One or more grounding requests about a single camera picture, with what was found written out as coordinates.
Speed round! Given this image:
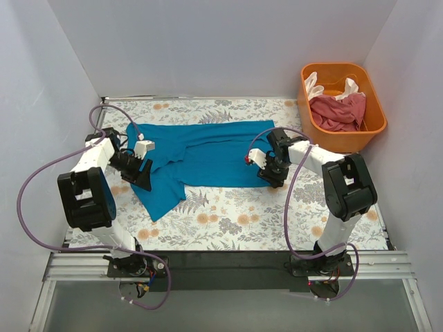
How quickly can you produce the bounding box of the blue t shirt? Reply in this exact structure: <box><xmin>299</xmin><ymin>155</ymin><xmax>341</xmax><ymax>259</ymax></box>
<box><xmin>126</xmin><ymin>120</ymin><xmax>274</xmax><ymax>221</ymax></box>

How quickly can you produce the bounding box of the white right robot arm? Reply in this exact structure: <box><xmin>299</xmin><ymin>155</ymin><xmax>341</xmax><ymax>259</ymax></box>
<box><xmin>245</xmin><ymin>127</ymin><xmax>378</xmax><ymax>275</ymax></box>

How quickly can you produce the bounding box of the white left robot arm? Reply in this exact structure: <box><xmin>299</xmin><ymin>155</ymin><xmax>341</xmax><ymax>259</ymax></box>
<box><xmin>57</xmin><ymin>127</ymin><xmax>155</xmax><ymax>277</ymax></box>

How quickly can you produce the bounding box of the pink t shirt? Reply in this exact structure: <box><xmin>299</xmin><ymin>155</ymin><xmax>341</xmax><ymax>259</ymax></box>
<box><xmin>309</xmin><ymin>93</ymin><xmax>366</xmax><ymax>132</ymax></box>

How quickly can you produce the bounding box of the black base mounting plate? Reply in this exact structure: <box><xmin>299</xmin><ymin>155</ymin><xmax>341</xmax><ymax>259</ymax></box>
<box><xmin>103</xmin><ymin>251</ymin><xmax>354</xmax><ymax>294</ymax></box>

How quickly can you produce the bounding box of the orange plastic bin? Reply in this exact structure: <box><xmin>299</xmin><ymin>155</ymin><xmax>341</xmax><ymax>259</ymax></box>
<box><xmin>297</xmin><ymin>62</ymin><xmax>387</xmax><ymax>153</ymax></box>

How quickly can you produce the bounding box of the white t shirt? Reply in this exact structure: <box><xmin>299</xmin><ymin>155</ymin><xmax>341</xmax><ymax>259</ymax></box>
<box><xmin>304</xmin><ymin>71</ymin><xmax>365</xmax><ymax>101</ymax></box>

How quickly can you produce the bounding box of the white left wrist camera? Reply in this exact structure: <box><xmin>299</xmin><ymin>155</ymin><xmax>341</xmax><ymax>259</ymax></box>
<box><xmin>133</xmin><ymin>140</ymin><xmax>155</xmax><ymax>160</ymax></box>

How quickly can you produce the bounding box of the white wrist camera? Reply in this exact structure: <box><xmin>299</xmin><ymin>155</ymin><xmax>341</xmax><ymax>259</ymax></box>
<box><xmin>133</xmin><ymin>140</ymin><xmax>155</xmax><ymax>160</ymax></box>
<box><xmin>244</xmin><ymin>148</ymin><xmax>266</xmax><ymax>169</ymax></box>

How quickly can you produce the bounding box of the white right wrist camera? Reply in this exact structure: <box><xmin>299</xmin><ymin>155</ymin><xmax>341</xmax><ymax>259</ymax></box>
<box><xmin>244</xmin><ymin>148</ymin><xmax>266</xmax><ymax>169</ymax></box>

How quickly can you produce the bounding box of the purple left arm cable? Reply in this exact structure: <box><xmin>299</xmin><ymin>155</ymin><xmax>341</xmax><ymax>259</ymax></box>
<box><xmin>16</xmin><ymin>104</ymin><xmax>172</xmax><ymax>311</ymax></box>

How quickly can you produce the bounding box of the aluminium frame rail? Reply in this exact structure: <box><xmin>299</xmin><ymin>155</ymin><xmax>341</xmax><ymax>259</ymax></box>
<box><xmin>30</xmin><ymin>250</ymin><xmax>431</xmax><ymax>331</ymax></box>

